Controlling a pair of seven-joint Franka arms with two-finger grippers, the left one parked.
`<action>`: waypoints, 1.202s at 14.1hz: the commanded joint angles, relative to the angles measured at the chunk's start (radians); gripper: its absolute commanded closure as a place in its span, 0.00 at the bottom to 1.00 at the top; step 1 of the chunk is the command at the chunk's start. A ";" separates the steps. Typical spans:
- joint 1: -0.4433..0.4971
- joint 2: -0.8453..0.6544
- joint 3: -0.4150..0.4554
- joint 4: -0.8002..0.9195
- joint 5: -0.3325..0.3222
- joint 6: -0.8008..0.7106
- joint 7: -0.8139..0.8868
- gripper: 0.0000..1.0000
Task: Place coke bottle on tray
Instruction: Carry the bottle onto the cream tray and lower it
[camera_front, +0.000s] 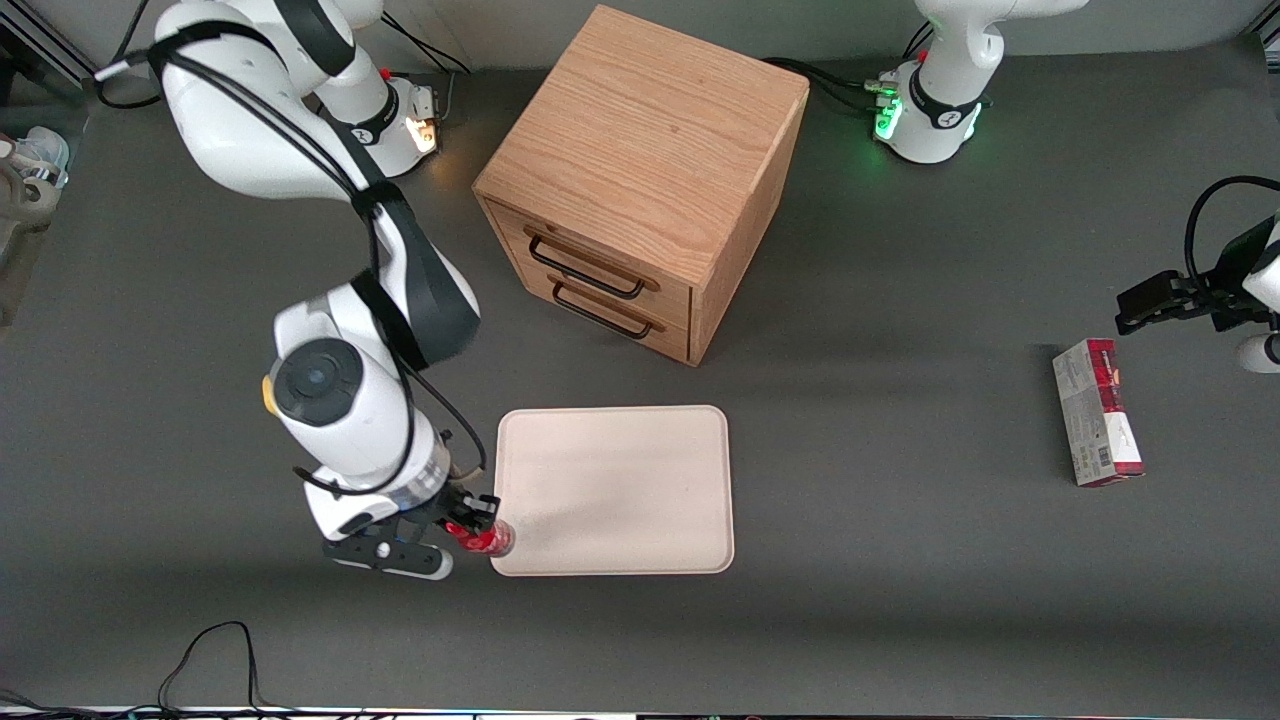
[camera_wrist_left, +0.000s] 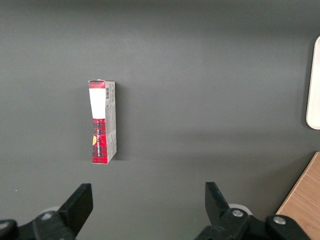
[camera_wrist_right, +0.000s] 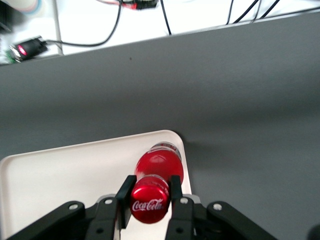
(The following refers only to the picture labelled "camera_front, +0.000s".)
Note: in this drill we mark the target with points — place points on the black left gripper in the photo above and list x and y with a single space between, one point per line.
1222 296

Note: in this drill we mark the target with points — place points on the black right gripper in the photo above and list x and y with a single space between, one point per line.
453 505

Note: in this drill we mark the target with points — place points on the red coke bottle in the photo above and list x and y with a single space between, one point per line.
490 542

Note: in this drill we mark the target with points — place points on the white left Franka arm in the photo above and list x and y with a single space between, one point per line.
950 60

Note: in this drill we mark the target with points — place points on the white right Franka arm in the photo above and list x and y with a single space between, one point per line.
230 130

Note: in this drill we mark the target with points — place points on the cream rectangular plastic tray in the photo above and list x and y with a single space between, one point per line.
610 490

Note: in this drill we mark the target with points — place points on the red plaid cardboard box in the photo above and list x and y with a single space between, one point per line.
1095 420

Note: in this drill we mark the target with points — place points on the oak drawer front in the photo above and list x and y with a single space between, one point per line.
675 340
670 298

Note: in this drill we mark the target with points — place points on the oak wooden drawer cabinet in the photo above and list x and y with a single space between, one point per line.
640 130

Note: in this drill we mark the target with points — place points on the grey clamp fixture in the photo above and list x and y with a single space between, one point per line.
25 185

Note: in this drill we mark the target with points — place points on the aluminium frame rail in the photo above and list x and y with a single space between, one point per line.
45 40

